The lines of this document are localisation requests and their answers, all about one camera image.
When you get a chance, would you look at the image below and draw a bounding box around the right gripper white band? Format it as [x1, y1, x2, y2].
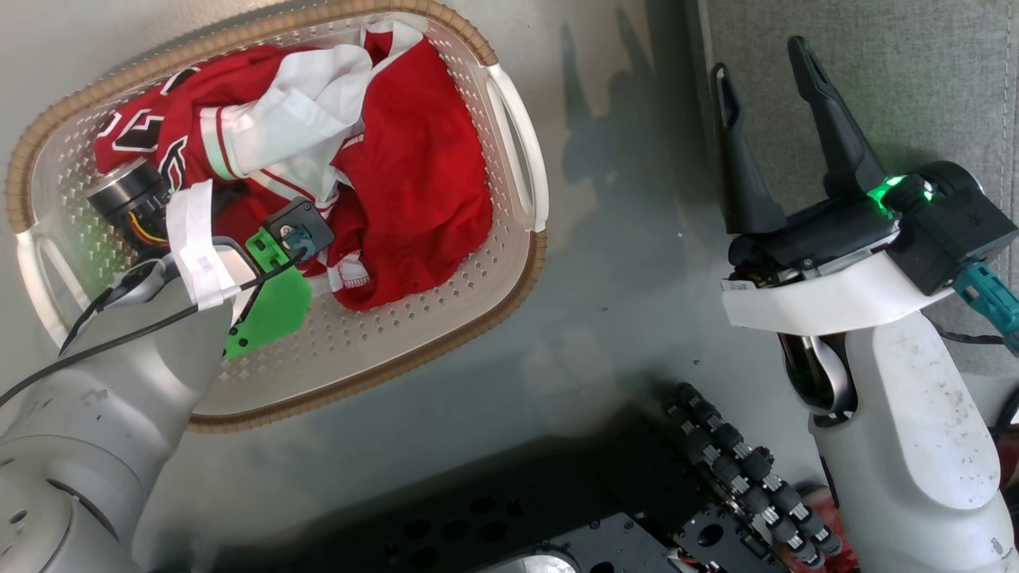
[710, 36, 956, 336]

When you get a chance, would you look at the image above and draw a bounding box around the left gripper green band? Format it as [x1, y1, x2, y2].
[223, 227, 314, 361]

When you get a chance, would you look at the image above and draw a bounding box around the red and white jersey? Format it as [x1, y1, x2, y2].
[211, 36, 494, 311]

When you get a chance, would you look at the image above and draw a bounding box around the white garment with red trim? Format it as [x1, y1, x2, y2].
[199, 20, 427, 209]

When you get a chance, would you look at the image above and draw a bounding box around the red jersey number 23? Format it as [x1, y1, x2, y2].
[94, 44, 319, 209]

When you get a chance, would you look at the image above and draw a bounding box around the light grey fabric seat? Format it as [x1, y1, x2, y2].
[699, 0, 1019, 376]

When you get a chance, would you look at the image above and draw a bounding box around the white basket with tan rim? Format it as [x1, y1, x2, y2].
[4, 0, 550, 435]

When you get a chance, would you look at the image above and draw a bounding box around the white strap on left arm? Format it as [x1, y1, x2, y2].
[165, 181, 241, 311]

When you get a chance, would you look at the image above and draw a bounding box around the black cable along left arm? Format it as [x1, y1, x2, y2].
[0, 245, 308, 407]

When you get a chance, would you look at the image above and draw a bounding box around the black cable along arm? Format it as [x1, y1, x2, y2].
[930, 318, 1019, 348]
[0, 245, 308, 407]

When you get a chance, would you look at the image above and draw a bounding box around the teal cable connector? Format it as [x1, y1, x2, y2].
[954, 263, 1019, 357]

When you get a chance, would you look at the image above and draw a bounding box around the black cable along right arm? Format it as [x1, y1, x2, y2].
[930, 318, 1019, 348]

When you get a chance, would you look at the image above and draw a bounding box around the black ribbed connector cable bundle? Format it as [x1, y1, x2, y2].
[663, 382, 845, 571]

